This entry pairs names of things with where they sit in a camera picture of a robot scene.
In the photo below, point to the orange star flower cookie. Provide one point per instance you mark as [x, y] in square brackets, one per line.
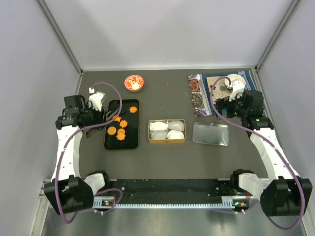
[123, 123]

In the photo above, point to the patterned cloth mat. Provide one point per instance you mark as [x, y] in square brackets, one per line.
[201, 84]

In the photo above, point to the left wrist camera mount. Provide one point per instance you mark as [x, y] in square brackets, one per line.
[96, 99]

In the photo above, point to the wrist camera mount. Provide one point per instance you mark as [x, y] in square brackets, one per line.
[96, 99]
[237, 91]

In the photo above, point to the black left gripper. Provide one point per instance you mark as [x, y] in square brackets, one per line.
[101, 118]

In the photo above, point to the orange round cookie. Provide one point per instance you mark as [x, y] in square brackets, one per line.
[111, 130]

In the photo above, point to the white paper cup bottom-right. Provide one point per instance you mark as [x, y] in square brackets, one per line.
[175, 135]

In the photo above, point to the wooden puzzle board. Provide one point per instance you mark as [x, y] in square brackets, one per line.
[220, 89]

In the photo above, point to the white paper cup top-left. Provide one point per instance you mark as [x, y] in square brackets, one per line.
[158, 126]

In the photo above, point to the orange flower cookie top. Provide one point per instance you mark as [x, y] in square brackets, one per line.
[133, 109]

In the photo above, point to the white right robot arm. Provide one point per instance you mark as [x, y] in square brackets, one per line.
[285, 193]

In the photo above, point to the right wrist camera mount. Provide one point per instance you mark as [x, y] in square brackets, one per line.
[237, 91]

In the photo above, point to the silver tin lid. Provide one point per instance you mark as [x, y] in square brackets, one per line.
[211, 134]

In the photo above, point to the red patterned small bowl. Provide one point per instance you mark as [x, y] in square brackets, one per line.
[134, 83]

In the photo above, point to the white paper cup top-right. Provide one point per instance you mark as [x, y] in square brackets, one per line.
[176, 125]

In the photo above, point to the orange figure cookie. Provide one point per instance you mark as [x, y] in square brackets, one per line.
[121, 134]

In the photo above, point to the black rectangular tray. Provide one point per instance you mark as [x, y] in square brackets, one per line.
[132, 130]

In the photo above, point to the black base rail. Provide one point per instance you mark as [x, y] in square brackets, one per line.
[171, 191]

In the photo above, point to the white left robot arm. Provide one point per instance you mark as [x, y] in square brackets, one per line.
[67, 191]

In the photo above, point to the yellow cookie tin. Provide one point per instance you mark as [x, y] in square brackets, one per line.
[166, 141]

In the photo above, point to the white bowl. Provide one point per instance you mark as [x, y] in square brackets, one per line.
[232, 77]

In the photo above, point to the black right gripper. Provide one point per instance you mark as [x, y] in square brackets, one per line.
[224, 103]

